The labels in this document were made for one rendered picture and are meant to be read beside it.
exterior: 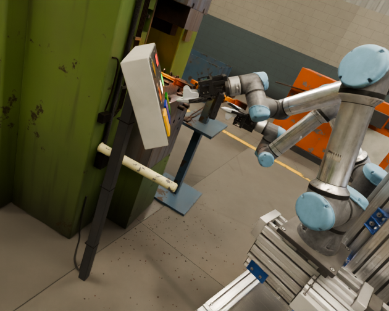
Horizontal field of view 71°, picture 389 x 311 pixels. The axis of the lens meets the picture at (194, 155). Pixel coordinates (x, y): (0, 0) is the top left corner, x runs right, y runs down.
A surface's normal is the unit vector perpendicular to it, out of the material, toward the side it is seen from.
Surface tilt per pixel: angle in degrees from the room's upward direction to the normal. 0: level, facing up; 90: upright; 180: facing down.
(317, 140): 90
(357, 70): 83
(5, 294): 0
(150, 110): 90
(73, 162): 90
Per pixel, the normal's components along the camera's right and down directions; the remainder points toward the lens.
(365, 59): -0.76, -0.14
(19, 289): 0.36, -0.83
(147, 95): 0.07, 0.48
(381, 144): -0.47, 0.24
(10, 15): 0.87, 0.46
